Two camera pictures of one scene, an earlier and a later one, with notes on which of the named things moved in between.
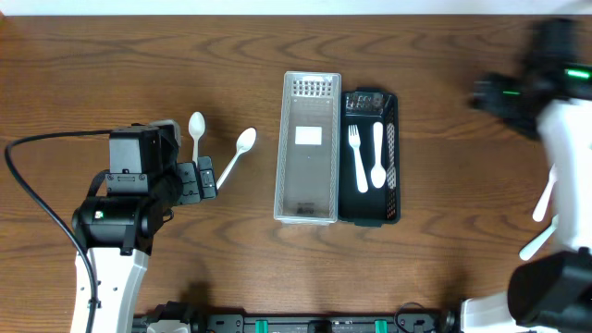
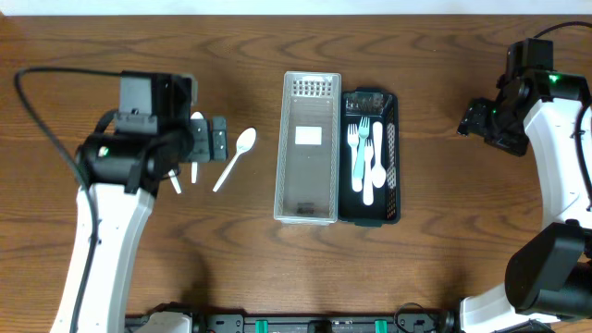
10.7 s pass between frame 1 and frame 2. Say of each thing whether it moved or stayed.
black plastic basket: stayed
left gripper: moved
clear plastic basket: stayed
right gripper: moved
